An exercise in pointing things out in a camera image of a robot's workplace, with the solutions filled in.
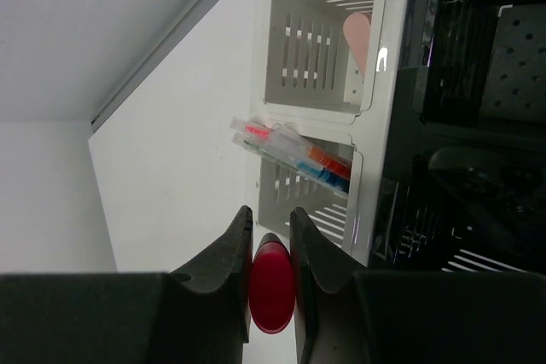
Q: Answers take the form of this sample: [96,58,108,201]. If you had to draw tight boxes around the pink highlighter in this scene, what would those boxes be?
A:
[248,233,296,334]

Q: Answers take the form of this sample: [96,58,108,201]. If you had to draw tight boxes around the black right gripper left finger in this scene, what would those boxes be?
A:
[1,206,253,363]

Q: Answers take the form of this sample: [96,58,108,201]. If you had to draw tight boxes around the red ink pen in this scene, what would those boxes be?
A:
[268,125,351,180]

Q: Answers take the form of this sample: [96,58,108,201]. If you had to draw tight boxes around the white slotted organizer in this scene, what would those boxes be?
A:
[247,0,408,263]

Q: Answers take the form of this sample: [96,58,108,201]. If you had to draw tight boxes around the pink eraser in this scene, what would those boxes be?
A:
[343,13,371,78]

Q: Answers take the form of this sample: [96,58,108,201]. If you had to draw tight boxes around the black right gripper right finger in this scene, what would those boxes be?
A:
[290,208,545,363]

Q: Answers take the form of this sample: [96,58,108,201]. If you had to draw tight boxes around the green pen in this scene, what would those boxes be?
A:
[233,133,349,195]

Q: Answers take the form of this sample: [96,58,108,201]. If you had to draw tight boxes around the black slotted organizer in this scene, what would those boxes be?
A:
[369,0,545,274]

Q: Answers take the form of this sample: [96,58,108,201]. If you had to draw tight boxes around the blue ink pen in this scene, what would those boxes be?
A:
[258,144,350,194]

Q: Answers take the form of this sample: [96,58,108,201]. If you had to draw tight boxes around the black handled scissors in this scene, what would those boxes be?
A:
[427,147,545,253]

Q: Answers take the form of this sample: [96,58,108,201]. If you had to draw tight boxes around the pink pen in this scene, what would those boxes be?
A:
[229,117,301,147]

